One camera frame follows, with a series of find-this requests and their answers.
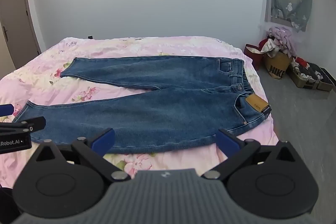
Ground red cloth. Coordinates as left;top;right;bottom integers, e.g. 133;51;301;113
294;57;311;69

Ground red bag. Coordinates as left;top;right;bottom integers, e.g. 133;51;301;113
244;40;266;71

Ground pink floral blanket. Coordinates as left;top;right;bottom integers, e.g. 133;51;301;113
0;35;280;188

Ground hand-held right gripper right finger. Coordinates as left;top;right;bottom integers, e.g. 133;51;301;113
202;129;301;180

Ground brown cardboard hang tag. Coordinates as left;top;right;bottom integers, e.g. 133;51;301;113
245;94;272;119

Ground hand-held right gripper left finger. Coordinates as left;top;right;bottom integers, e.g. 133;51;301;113
33;128;130;182

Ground grey-brown door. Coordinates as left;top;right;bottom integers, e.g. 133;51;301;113
0;0;42;80

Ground pile of mixed clothes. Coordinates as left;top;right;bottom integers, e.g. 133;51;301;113
259;26;298;58

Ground blue denim pants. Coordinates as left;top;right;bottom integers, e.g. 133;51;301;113
12;55;272;155

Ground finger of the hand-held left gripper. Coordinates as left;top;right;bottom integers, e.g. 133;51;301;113
0;104;14;117
0;116;46;135

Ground open olive suitcase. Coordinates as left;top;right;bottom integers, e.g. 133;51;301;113
287;61;336;92

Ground brown paper bag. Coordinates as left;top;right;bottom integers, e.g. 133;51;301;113
264;51;292;80

